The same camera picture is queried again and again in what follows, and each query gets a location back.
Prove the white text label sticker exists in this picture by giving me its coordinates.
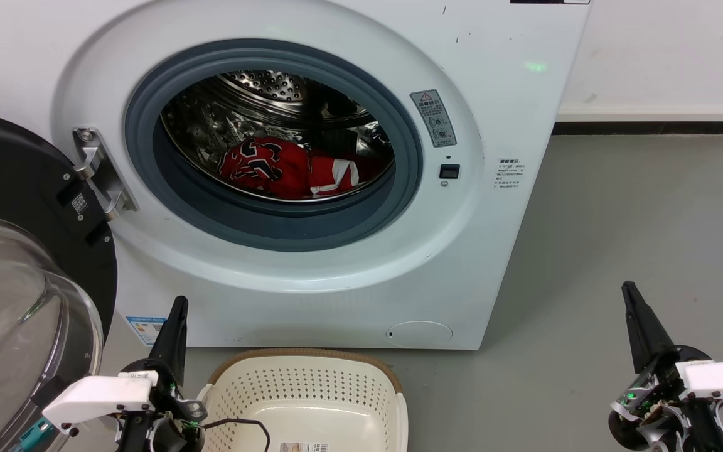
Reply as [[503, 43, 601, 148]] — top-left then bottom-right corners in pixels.
[[494, 158, 525, 191]]

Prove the silver metal door hinge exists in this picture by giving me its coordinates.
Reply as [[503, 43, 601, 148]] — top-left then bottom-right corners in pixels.
[[73, 127, 138, 220]]

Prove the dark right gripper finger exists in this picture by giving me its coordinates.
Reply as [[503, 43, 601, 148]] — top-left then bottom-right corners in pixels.
[[622, 281, 655, 373], [627, 281, 677, 362]]

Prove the cream perforated laundry basket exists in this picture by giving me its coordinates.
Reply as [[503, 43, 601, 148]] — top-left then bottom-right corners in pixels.
[[197, 348, 409, 452]]

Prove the blue energy label sticker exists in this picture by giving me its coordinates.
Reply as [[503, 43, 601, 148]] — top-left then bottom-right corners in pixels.
[[126, 316, 168, 346]]

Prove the white front-load washing machine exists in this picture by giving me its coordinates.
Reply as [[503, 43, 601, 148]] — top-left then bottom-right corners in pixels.
[[0, 0, 591, 350]]

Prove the grey rubber door gasket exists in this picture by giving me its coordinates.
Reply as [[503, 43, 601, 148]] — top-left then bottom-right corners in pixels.
[[124, 39, 424, 252]]

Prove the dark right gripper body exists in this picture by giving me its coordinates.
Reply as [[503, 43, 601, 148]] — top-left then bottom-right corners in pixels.
[[608, 349, 723, 452]]

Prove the white and black baseboard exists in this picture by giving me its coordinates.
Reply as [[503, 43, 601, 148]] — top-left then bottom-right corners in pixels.
[[553, 104, 723, 136]]

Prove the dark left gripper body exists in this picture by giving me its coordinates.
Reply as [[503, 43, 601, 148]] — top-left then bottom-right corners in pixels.
[[117, 360, 207, 452]]

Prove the round white filter cover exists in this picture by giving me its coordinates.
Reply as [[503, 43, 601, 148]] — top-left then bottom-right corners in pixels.
[[386, 321, 453, 348]]

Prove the red black white garment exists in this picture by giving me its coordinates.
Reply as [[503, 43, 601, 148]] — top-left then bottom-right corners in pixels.
[[216, 136, 384, 200]]

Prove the grey warning sticker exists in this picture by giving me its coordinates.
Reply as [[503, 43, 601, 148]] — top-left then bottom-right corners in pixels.
[[410, 89, 457, 148]]

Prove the black round washer door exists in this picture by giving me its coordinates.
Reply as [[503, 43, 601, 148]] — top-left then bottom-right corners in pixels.
[[0, 109, 117, 452]]

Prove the stainless steel washing machine drum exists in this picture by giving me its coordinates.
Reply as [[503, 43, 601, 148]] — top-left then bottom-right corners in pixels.
[[161, 69, 395, 203]]

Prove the thin black cable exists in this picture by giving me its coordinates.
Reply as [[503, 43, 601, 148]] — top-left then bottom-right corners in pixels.
[[201, 418, 271, 452]]

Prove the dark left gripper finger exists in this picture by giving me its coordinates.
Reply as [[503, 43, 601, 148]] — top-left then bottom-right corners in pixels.
[[170, 296, 188, 385], [147, 296, 182, 372]]

